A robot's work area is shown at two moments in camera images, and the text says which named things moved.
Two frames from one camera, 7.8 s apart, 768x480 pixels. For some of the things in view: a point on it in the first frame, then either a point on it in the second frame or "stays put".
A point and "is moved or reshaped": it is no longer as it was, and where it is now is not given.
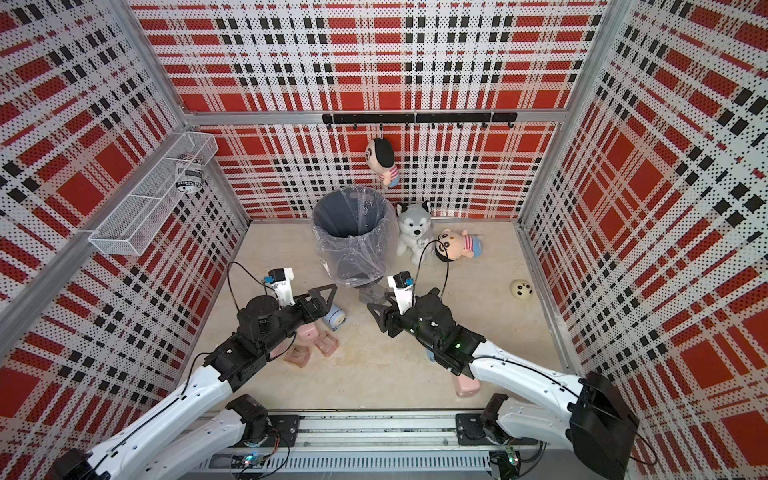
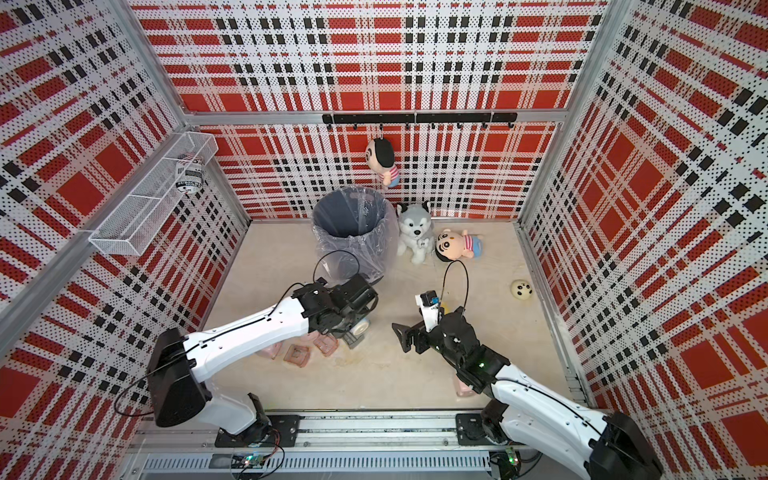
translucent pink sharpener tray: x=298 y=355 stays put
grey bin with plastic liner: x=356 y=230 stays put
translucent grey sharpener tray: x=373 y=294 is moved or reshaped
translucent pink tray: x=326 y=343 stays put
